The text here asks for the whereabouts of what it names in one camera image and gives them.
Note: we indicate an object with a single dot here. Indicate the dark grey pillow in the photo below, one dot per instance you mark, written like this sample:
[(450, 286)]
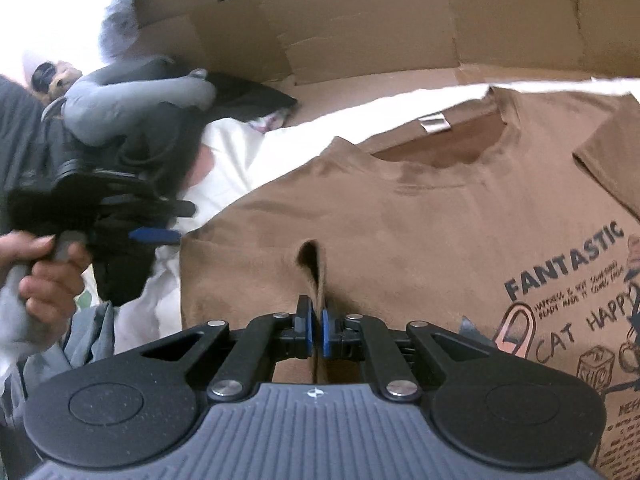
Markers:
[(27, 143)]

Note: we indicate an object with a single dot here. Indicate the person left hand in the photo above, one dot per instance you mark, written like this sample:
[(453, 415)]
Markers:
[(50, 290)]

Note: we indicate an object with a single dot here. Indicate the brown cardboard sheet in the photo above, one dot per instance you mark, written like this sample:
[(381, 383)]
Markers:
[(333, 51)]

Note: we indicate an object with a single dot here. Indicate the grey sleeve forearm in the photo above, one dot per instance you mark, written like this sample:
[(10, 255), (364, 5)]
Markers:
[(22, 335)]

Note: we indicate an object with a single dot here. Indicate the black folded garment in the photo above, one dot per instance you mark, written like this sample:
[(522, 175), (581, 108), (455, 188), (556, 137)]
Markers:
[(163, 146)]

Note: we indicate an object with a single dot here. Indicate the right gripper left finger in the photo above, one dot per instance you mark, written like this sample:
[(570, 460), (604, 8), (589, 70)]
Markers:
[(256, 350)]

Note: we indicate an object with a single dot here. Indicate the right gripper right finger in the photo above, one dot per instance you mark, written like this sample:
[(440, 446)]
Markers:
[(385, 356)]

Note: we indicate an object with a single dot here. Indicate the brown t-shirt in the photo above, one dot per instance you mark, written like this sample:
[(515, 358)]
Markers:
[(522, 218)]

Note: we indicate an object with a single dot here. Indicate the white pillow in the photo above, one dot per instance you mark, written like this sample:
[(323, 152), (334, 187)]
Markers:
[(86, 33)]

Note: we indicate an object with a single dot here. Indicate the grey neck pillow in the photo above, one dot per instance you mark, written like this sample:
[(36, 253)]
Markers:
[(107, 103)]

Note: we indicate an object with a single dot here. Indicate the cream cartoon print blanket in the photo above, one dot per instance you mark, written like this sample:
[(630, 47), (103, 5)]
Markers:
[(236, 160)]

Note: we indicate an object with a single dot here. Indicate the leopard plush toy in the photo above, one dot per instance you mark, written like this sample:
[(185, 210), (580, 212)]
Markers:
[(50, 81)]

